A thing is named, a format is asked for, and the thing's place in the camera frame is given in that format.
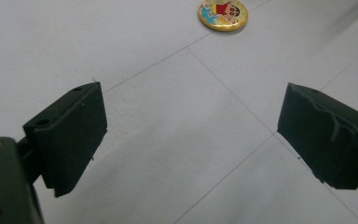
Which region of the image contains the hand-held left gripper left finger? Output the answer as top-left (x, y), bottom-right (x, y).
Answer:
top-left (22, 81), bottom-right (108, 198)

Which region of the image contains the round yellow cartoon badge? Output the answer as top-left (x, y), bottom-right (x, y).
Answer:
top-left (197, 0), bottom-right (250, 33)

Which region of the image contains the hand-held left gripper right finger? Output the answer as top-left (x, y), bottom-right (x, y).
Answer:
top-left (277, 82), bottom-right (358, 190)

